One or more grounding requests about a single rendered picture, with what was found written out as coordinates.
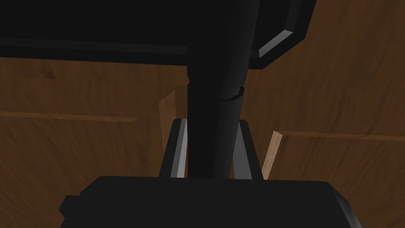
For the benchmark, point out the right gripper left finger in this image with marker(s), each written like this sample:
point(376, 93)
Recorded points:
point(176, 152)

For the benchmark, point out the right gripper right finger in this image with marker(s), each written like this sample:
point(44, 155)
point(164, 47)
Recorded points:
point(245, 158)

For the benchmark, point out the brown wooden cupboard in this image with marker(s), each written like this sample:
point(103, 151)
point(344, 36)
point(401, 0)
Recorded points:
point(335, 95)

